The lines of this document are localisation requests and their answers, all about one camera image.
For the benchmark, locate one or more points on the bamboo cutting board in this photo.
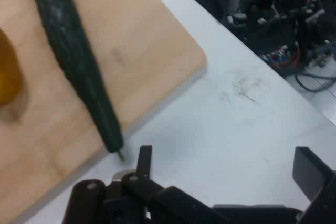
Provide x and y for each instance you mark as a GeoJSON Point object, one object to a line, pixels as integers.
{"type": "Point", "coordinates": [118, 51]}

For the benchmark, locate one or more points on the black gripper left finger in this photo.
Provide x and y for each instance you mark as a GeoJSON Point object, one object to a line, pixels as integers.
{"type": "Point", "coordinates": [147, 197]}

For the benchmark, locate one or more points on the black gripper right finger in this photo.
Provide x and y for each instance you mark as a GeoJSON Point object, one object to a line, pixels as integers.
{"type": "Point", "coordinates": [309, 171]}

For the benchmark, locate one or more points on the yellow-brown potato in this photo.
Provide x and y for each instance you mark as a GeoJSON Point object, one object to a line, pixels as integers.
{"type": "Point", "coordinates": [8, 69]}

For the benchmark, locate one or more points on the dark cluttered electronics equipment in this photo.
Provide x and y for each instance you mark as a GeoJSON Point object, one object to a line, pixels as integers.
{"type": "Point", "coordinates": [278, 14]}

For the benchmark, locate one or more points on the long dark green cucumber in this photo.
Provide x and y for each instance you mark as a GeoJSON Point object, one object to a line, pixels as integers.
{"type": "Point", "coordinates": [76, 58]}

